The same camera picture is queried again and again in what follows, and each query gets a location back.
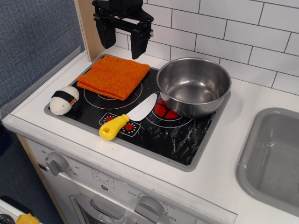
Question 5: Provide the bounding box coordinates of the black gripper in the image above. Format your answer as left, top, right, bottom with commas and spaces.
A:
92, 0, 154, 59

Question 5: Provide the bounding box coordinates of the silver metal pan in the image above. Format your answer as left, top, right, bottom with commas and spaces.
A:
156, 57, 232, 118

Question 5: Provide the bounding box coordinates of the orange folded rag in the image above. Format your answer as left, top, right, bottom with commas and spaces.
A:
77, 55, 150, 101

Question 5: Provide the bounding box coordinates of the white plush sushi toy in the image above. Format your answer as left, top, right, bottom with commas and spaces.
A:
50, 86, 79, 115

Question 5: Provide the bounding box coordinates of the black toy stovetop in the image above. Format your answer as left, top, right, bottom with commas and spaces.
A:
58, 68, 230, 172

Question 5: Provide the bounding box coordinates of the left grey oven knob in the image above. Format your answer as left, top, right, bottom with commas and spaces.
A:
45, 152, 69, 176

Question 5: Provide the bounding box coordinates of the grey oven knob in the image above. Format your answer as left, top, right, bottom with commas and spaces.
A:
134, 196, 165, 224
45, 152, 69, 176

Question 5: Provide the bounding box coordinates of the white toy oven front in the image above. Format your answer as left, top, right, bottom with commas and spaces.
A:
28, 140, 236, 224

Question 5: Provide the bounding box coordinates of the right grey oven knob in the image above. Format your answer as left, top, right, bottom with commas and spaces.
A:
134, 196, 165, 224

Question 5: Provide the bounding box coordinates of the grey sink basin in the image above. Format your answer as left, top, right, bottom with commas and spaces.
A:
236, 108, 299, 216

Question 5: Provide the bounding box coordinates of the yellow object bottom left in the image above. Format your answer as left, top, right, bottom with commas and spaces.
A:
16, 213, 40, 224

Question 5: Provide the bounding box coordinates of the yellow handled toy knife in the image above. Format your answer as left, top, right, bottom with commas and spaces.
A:
99, 93, 157, 140

